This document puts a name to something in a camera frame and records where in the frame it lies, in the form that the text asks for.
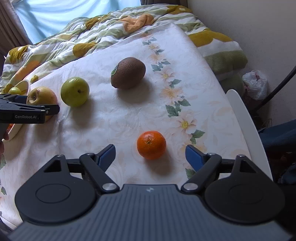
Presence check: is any yellow brown pear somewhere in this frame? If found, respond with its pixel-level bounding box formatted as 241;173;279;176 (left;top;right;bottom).
26;86;58;122

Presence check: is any green apple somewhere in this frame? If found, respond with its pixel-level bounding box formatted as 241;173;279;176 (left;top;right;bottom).
60;77;90;108
8;87;22;95

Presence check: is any small orange mandarin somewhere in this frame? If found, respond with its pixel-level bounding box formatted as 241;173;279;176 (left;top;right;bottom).
137;131;167;160

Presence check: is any brown kiwi with sticker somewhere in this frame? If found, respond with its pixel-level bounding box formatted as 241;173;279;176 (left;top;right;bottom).
110;57;146;90

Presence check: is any person left hand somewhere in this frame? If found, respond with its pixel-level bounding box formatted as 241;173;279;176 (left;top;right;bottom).
0;136;9;154

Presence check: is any green apple in bowl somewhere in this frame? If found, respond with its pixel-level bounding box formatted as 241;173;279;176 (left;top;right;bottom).
8;87;22;95

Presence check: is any cream duck pattern bowl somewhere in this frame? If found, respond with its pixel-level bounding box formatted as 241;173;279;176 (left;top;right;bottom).
5;80;31;142

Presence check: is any white chair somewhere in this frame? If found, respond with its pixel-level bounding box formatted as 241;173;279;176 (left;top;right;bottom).
226;89;273;180

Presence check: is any brown right curtain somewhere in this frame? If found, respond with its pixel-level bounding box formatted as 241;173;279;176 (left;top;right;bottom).
0;0;33;56

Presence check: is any light blue window cloth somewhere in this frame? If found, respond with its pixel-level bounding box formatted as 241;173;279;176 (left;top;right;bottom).
12;0;140;44

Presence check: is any white floral tablecloth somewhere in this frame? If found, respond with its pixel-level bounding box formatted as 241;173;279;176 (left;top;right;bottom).
1;24;249;225

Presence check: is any white plastic bag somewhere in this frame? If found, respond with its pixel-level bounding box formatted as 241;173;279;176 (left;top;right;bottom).
242;70;267;100

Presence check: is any green striped floral blanket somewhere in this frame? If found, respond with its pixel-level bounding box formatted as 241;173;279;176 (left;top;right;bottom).
1;4;248;93

